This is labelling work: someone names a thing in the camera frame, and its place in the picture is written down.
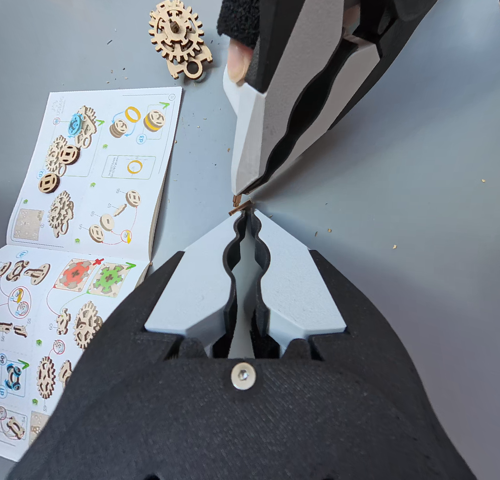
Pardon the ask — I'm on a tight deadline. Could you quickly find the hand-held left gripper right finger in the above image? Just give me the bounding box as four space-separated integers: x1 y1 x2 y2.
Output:
250 209 349 359

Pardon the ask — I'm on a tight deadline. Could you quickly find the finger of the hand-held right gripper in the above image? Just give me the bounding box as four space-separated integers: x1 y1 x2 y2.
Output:
252 36 383 193
223 0 358 195

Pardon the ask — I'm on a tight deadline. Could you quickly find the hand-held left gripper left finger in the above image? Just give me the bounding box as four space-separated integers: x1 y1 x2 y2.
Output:
144 210 251 359

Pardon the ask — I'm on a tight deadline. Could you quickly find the illustrated instruction booklet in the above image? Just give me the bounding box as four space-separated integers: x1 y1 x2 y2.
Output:
0 86 183 463

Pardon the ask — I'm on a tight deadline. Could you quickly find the wooden gear assembly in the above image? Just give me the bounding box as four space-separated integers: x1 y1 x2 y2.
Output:
148 0 213 80

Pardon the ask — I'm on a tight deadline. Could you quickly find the person's right hand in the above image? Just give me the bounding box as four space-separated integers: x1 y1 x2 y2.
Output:
227 43 254 84

